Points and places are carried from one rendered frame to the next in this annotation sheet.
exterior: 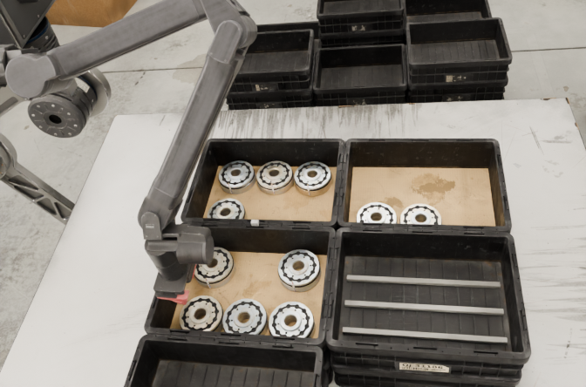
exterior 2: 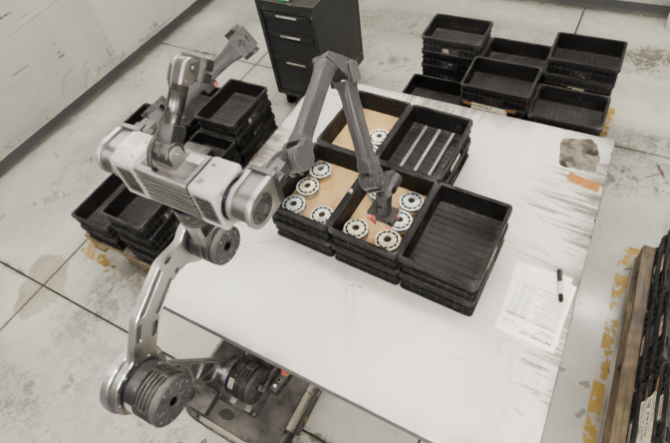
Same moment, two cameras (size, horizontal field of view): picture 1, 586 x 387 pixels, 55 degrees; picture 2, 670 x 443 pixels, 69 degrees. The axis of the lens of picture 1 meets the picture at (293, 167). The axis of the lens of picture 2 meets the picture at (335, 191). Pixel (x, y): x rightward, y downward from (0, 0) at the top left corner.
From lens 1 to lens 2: 1.47 m
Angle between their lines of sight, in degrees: 44
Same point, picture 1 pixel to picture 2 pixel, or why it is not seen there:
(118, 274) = (307, 310)
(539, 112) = not seen: hidden behind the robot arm
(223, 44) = (355, 71)
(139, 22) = (318, 92)
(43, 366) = (356, 366)
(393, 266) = (396, 158)
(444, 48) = (220, 114)
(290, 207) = (332, 188)
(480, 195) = (374, 115)
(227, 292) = (374, 229)
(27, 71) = (303, 154)
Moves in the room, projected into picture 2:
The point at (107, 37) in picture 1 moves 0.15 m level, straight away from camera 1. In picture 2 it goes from (313, 110) to (264, 116)
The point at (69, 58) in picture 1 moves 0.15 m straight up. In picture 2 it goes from (307, 134) to (298, 94)
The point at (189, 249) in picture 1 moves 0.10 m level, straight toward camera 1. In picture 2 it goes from (395, 180) to (424, 176)
